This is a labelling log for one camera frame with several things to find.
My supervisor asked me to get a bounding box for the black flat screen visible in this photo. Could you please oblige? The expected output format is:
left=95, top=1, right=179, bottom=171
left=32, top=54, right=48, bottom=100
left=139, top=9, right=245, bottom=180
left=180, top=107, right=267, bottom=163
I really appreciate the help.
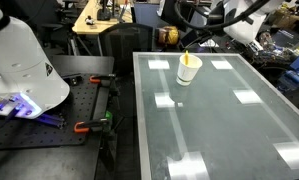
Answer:
left=160, top=0, right=197, bottom=33

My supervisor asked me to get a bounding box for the orange-handled black clamp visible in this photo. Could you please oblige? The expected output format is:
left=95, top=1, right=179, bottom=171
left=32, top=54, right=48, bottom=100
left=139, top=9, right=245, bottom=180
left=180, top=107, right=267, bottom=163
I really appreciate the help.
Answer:
left=88, top=73, right=119, bottom=98
left=73, top=116, right=115, bottom=135

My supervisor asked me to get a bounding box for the gold round object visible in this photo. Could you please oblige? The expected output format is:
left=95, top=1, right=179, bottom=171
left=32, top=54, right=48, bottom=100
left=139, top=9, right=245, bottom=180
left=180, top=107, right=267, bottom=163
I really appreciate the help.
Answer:
left=156, top=25, right=181, bottom=47

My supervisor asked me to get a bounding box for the white paper cup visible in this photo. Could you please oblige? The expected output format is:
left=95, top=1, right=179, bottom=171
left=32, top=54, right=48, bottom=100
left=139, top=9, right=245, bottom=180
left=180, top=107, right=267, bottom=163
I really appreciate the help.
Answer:
left=175, top=54, right=204, bottom=87

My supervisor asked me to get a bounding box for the blue plastic case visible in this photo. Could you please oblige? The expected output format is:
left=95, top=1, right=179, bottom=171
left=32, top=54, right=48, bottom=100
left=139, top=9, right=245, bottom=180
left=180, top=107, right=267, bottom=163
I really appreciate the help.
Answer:
left=277, top=51, right=299, bottom=93

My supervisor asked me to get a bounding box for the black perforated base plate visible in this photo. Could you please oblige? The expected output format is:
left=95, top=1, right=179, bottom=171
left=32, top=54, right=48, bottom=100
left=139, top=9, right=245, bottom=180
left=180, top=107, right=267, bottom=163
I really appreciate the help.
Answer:
left=0, top=73, right=112, bottom=151

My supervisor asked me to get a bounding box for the black mesh back chair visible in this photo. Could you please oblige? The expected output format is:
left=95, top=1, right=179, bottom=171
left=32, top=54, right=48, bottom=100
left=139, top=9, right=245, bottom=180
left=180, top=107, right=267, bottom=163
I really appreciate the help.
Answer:
left=98, top=22, right=155, bottom=75

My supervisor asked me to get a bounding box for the light wooden desk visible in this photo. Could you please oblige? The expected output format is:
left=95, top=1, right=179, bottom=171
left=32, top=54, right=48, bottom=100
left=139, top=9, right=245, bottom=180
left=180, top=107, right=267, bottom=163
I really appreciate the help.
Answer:
left=71, top=0, right=134, bottom=36

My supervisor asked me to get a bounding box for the blue cable at base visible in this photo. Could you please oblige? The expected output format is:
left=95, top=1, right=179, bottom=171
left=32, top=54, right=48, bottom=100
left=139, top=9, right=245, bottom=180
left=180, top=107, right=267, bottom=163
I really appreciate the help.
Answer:
left=34, top=113, right=67, bottom=130

